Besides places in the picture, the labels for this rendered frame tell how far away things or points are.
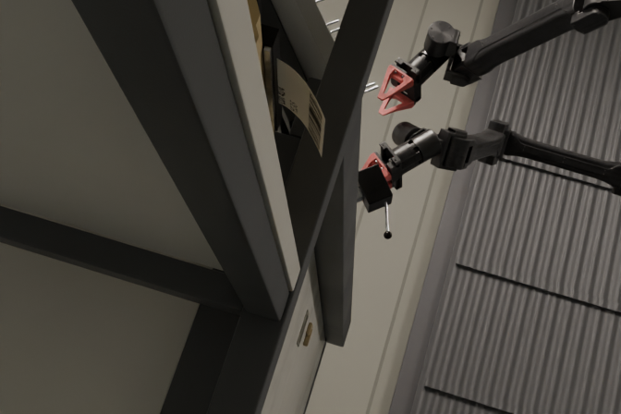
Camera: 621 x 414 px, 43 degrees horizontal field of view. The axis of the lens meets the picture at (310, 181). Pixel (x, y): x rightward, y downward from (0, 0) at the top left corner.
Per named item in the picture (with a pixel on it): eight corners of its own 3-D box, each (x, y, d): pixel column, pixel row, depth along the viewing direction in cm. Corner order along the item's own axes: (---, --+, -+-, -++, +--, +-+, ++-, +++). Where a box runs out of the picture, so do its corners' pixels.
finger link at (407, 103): (368, 92, 173) (395, 66, 176) (369, 112, 179) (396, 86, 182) (391, 108, 170) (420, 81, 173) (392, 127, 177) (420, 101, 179)
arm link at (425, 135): (441, 130, 165) (449, 153, 167) (424, 122, 171) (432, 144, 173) (413, 146, 163) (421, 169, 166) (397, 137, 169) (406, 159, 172)
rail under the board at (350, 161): (343, 347, 185) (351, 321, 187) (344, 149, 75) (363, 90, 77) (320, 340, 186) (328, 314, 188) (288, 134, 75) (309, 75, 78)
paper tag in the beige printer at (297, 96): (322, 157, 54) (334, 118, 55) (324, 119, 48) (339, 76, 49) (258, 138, 54) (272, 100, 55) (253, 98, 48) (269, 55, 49)
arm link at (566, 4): (616, 24, 144) (626, -23, 148) (594, 7, 142) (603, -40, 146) (460, 95, 180) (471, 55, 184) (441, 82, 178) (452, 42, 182)
